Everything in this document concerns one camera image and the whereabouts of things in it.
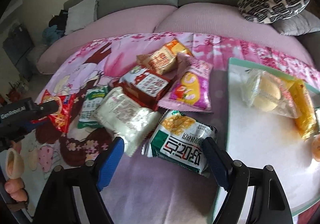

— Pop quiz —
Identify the red chip snack bag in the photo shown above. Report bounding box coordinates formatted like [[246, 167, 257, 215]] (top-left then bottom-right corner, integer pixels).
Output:
[[31, 89, 75, 134]]

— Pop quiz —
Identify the yellow pudding cup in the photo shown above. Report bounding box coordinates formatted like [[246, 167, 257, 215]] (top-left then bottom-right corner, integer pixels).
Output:
[[311, 134, 320, 162]]

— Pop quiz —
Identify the white cream snack packet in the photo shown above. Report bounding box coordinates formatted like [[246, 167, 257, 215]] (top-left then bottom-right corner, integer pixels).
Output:
[[93, 87, 161, 156]]

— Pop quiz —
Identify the yellow snack packet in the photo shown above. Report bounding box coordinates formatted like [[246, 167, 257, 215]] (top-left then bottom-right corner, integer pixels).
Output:
[[289, 79, 317, 140]]

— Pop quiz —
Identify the green white Korean-text snack bag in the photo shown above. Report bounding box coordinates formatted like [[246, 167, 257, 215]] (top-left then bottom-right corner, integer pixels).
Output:
[[142, 110, 217, 176]]

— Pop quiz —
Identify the clear-wrapped yellow bun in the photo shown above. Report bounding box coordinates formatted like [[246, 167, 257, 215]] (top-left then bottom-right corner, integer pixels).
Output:
[[240, 69, 300, 119]]

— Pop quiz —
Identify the left hand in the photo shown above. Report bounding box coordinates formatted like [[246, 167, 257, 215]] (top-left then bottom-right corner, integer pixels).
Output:
[[4, 148, 28, 202]]

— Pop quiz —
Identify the green-rimmed white cardboard tray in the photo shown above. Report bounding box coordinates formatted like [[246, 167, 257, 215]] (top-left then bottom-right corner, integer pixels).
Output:
[[225, 58, 319, 216]]

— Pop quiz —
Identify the pink cartoon girl blanket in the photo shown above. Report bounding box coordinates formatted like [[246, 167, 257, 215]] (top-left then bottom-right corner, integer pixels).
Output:
[[22, 32, 319, 223]]

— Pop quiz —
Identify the dark blue cabinet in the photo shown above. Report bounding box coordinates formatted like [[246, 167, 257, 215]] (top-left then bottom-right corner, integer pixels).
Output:
[[2, 24, 34, 66]]

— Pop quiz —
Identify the small green white snack packet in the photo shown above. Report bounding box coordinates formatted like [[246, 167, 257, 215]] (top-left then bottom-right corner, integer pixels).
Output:
[[78, 86, 111, 129]]

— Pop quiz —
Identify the teal clothing pile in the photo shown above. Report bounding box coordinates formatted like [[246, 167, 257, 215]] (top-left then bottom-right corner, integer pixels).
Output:
[[42, 9, 68, 46]]

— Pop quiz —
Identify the light grey sofa cushion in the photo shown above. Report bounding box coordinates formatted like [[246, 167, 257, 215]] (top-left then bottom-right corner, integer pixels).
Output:
[[65, 0, 98, 35]]

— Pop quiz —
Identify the dark red white snack box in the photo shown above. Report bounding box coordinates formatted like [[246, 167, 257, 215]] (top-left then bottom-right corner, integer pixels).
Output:
[[117, 65, 172, 111]]

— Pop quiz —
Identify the pink strawberry cake snack bag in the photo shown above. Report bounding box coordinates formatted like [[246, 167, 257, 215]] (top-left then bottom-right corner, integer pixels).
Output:
[[158, 53, 213, 112]]

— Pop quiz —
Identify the tan orange biscuit packet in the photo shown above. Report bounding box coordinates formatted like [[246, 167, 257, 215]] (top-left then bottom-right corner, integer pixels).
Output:
[[136, 39, 193, 75]]

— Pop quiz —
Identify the grey square pillow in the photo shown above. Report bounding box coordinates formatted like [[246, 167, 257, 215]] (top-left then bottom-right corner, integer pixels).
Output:
[[272, 10, 320, 36]]

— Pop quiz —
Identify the pink ribbed sofa cover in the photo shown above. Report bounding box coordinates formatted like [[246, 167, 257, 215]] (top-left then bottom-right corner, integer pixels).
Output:
[[37, 3, 314, 74]]

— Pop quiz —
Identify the black white patterned pillow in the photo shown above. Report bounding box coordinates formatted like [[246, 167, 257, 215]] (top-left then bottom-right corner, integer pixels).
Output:
[[238, 0, 310, 24]]

